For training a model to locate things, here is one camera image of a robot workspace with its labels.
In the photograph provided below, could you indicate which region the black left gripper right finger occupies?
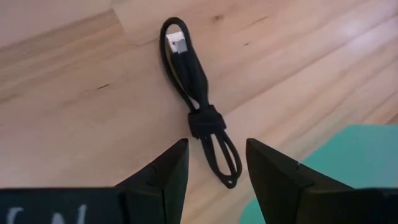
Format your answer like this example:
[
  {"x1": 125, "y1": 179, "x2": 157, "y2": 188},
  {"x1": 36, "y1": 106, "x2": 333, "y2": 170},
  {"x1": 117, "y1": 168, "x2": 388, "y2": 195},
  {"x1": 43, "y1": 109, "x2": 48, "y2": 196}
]
[{"x1": 245, "y1": 138, "x2": 355, "y2": 224}]

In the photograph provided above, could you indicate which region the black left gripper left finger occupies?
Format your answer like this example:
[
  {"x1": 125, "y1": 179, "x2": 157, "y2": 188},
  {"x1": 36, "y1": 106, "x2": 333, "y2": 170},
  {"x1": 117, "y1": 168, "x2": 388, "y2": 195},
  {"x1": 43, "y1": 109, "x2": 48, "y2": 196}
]
[{"x1": 115, "y1": 138, "x2": 190, "y2": 224}]

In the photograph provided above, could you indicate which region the black cable with velcro tie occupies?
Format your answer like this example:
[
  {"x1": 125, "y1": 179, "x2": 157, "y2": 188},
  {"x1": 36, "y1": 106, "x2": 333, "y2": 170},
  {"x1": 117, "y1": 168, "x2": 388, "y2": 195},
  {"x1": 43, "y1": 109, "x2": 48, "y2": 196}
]
[{"x1": 159, "y1": 17, "x2": 243, "y2": 190}]

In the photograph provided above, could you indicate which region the teal plastic bin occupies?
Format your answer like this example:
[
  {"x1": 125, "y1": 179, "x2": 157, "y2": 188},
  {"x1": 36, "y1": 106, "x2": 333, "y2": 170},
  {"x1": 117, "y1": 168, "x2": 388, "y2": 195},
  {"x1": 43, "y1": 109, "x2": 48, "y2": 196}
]
[{"x1": 238, "y1": 124, "x2": 398, "y2": 224}]

